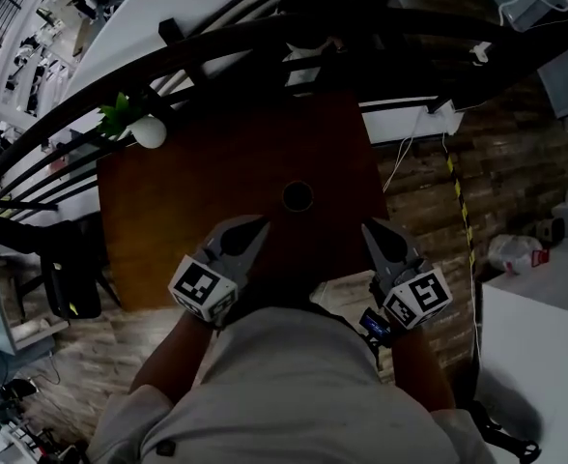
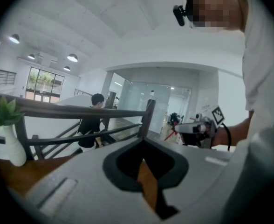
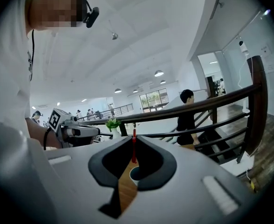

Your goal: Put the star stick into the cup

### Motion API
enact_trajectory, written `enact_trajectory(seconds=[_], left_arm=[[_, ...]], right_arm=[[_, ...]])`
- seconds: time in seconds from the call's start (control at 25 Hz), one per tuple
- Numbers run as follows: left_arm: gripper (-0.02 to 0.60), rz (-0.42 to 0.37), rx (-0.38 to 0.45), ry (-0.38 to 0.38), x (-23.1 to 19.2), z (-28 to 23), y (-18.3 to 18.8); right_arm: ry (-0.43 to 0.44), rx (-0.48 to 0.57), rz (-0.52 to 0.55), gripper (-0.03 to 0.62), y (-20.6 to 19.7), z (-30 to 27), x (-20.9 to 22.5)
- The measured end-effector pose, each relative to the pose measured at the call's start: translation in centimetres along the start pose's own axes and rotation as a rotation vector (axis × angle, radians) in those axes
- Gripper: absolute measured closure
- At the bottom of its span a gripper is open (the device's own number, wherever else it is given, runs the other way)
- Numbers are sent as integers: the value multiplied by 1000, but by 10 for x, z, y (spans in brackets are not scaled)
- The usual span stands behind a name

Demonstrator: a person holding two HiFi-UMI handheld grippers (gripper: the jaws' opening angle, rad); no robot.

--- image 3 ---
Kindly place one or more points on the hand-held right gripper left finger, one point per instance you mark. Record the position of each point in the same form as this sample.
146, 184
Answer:
81, 183

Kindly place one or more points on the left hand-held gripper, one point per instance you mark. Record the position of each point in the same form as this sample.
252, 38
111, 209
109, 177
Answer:
57, 119

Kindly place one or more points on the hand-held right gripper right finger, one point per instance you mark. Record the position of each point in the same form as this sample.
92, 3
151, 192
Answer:
186, 190

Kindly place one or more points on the red thin stick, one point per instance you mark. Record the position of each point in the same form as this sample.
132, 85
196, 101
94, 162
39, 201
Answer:
134, 148

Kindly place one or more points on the pale blue cup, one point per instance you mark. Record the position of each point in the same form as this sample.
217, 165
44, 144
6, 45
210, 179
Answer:
134, 175

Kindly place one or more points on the person's left forearm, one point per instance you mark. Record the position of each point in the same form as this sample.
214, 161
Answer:
38, 132

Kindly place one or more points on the green plant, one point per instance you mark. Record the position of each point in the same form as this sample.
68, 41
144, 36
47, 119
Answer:
113, 123

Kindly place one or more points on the white vase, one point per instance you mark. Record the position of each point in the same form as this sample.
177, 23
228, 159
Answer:
115, 134

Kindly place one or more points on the black balcony railing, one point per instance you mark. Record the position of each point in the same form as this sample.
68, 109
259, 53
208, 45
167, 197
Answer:
118, 109

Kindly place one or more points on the yellow black floor tape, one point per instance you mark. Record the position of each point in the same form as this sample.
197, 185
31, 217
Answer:
252, 185

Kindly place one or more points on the glass entrance doors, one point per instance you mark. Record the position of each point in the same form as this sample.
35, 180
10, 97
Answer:
154, 99

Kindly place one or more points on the person's grey shirt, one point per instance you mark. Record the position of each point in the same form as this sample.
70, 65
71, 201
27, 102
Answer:
6, 78

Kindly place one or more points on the silver ceiling lamp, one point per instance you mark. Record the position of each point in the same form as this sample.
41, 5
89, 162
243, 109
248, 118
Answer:
114, 36

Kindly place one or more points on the black stair railing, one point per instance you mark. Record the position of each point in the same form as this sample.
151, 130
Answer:
258, 101

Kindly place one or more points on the person's face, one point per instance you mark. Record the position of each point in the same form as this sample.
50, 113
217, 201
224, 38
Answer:
55, 8

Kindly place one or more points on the black head-worn camera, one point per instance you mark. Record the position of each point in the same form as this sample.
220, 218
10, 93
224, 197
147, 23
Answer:
91, 17

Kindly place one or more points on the white security camera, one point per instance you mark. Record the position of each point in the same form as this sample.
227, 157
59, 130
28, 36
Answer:
243, 46

